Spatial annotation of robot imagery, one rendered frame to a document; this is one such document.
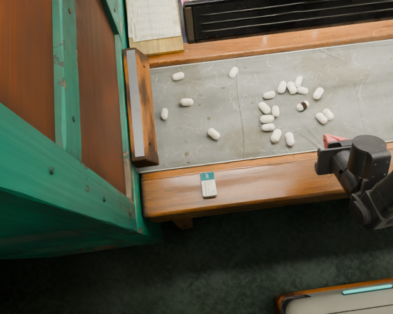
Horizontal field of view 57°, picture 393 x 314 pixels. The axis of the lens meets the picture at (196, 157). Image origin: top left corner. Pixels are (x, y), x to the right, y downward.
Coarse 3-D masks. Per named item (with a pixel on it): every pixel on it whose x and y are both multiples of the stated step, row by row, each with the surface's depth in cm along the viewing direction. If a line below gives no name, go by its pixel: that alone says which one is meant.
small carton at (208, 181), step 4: (208, 172) 90; (212, 172) 90; (200, 176) 90; (204, 176) 90; (208, 176) 90; (212, 176) 90; (204, 180) 89; (208, 180) 89; (212, 180) 89; (204, 184) 89; (208, 184) 89; (212, 184) 89; (204, 188) 89; (208, 188) 89; (212, 188) 89; (204, 192) 89; (208, 192) 89; (212, 192) 89; (204, 196) 88; (208, 196) 89; (212, 196) 90
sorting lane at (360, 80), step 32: (192, 64) 103; (224, 64) 102; (256, 64) 102; (288, 64) 102; (320, 64) 102; (352, 64) 102; (384, 64) 102; (160, 96) 100; (192, 96) 100; (224, 96) 100; (256, 96) 100; (288, 96) 100; (352, 96) 99; (384, 96) 99; (160, 128) 98; (192, 128) 98; (224, 128) 98; (256, 128) 97; (288, 128) 97; (320, 128) 97; (352, 128) 97; (384, 128) 97; (160, 160) 96; (192, 160) 95; (224, 160) 95
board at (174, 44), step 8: (176, 0) 104; (144, 40) 101; (152, 40) 101; (160, 40) 101; (168, 40) 101; (176, 40) 101; (144, 48) 100; (152, 48) 100; (160, 48) 100; (168, 48) 100; (176, 48) 100
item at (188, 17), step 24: (216, 0) 65; (240, 0) 65; (264, 0) 65; (288, 0) 66; (312, 0) 66; (336, 0) 66; (360, 0) 67; (384, 0) 67; (192, 24) 67; (216, 24) 67; (240, 24) 68; (264, 24) 68; (288, 24) 69; (312, 24) 69; (336, 24) 70
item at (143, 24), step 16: (128, 0) 104; (144, 0) 104; (160, 0) 104; (128, 16) 103; (144, 16) 103; (160, 16) 102; (176, 16) 102; (144, 32) 101; (160, 32) 101; (176, 32) 101
